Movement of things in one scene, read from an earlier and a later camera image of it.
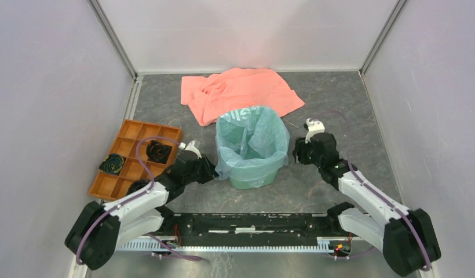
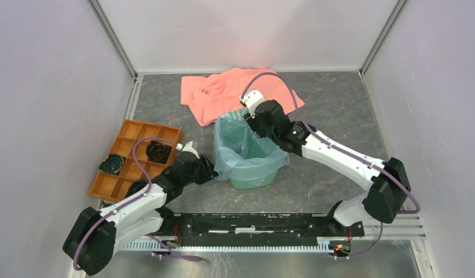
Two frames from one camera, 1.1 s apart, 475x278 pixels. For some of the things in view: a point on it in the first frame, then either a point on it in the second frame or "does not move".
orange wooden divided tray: x=124 y=143 does not move
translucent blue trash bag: x=252 y=144 does not move
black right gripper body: x=304 y=153 to x=256 y=125
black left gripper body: x=202 y=173 does not move
